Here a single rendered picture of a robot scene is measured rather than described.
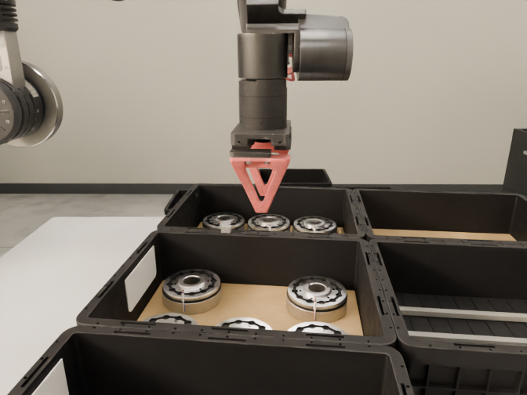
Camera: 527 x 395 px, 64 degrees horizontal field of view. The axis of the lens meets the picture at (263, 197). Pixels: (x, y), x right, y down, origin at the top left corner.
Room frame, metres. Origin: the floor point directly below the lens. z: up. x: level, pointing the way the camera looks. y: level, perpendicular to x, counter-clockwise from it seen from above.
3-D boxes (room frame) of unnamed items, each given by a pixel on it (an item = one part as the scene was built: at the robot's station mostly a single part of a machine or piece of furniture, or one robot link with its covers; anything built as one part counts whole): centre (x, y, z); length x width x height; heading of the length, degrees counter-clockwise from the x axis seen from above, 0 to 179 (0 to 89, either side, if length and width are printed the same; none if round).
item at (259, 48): (0.51, -0.01, 1.24); 0.07 x 0.06 x 0.07; 90
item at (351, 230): (0.87, 0.00, 0.87); 0.40 x 0.30 x 0.11; 84
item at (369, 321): (0.57, 0.03, 0.87); 0.40 x 0.30 x 0.11; 84
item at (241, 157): (0.49, 0.00, 1.11); 0.07 x 0.07 x 0.09; 85
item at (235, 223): (0.96, 0.10, 0.86); 0.10 x 0.10 x 0.01
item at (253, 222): (0.95, -0.01, 0.86); 0.10 x 0.10 x 0.01
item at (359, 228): (0.87, 0.00, 0.92); 0.40 x 0.30 x 0.02; 84
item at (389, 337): (0.57, 0.03, 0.92); 0.40 x 0.30 x 0.02; 84
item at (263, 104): (0.51, 0.00, 1.18); 0.10 x 0.07 x 0.07; 175
